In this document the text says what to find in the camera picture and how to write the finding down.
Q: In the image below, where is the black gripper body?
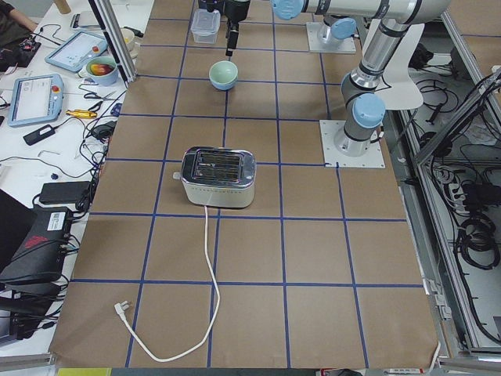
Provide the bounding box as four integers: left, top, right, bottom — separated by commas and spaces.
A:
225, 0, 251, 22

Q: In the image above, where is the green bowl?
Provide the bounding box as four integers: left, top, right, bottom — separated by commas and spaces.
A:
209, 60, 239, 83

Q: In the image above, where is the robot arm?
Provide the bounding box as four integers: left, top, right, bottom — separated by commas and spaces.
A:
272, 0, 450, 157
224, 1, 357, 57

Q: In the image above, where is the cream bowl with lemon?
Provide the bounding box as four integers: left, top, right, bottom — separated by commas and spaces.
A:
121, 27, 135, 52

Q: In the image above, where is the blue bowl with fruit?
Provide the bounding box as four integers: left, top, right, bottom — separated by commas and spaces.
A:
85, 56, 118, 86

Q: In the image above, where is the clear plastic food container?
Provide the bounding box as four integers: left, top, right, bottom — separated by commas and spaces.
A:
190, 9, 221, 45

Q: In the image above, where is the cream silver toaster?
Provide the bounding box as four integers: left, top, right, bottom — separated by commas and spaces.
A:
173, 146, 257, 208

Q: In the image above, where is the yellow screwdriver tool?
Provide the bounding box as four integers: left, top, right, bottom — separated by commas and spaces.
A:
66, 110, 97, 119

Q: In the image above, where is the white plastic sheet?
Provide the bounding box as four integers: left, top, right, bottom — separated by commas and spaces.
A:
377, 23, 424, 110

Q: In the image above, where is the blue teach pendant tablet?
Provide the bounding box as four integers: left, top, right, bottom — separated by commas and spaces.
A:
7, 74, 64, 128

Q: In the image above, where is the black power adapter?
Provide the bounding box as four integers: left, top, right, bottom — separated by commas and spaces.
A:
23, 125, 56, 146

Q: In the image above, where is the black power brick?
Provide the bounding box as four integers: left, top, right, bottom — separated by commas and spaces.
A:
38, 181, 90, 204

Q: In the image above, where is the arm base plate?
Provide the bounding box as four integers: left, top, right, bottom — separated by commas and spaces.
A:
306, 22, 356, 55
319, 120, 385, 168

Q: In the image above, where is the aluminium frame post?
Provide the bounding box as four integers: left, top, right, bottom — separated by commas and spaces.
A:
88, 0, 137, 84

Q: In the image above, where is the white toaster power cord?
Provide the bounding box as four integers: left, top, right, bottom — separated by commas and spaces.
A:
114, 204, 221, 363

